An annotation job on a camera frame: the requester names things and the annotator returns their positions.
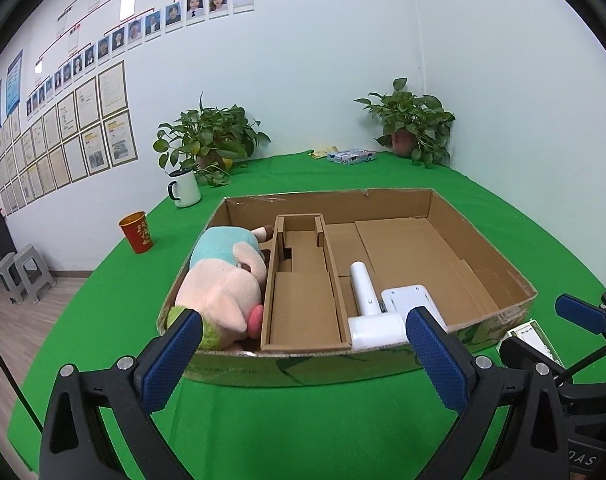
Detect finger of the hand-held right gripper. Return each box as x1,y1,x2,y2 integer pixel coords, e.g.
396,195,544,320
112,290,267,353
554,287,606,336
500,338,575,392

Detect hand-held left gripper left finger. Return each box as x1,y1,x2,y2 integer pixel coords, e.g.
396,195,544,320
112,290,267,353
38,307,204,480

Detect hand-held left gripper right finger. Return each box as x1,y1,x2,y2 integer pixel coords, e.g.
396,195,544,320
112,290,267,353
405,306,571,480

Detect green and white carton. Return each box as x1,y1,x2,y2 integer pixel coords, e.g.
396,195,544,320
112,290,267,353
498,321,566,368

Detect pastel plush toy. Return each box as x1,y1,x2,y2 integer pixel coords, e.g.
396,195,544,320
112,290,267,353
168,225,276,352

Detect white hair dryer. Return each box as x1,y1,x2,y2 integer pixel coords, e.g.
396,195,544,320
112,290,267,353
347,261,409,348

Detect large shallow cardboard box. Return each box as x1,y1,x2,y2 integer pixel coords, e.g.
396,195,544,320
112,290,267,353
156,187,539,388

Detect narrow cardboard box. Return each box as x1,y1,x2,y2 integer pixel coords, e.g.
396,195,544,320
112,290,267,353
259,213,353,352

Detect red paper cup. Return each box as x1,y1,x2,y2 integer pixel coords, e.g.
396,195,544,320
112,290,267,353
119,211,155,255

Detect green tablecloth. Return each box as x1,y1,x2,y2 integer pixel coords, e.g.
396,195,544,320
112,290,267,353
8,149,606,480

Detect grey plastic stool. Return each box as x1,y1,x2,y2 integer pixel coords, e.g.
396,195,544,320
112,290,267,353
0,252,26,305
14,244,57,305

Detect white enamel mug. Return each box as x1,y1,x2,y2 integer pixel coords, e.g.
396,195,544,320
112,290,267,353
167,168,202,208

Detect tissue pack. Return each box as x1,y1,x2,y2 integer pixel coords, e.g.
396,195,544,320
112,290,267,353
327,148,379,166

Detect bushy potted plant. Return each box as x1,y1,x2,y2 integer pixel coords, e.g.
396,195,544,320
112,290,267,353
153,92,271,188

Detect potted plant in terracotta pot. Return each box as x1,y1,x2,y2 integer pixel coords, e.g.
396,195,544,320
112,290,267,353
354,78,456,169

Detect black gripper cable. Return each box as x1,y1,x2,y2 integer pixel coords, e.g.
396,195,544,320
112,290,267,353
558,337,606,381

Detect wall of framed certificates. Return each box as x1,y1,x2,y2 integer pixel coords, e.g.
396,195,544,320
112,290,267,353
0,60,138,216

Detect wall chart of portrait photos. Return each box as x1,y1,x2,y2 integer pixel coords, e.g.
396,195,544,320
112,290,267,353
25,0,258,121

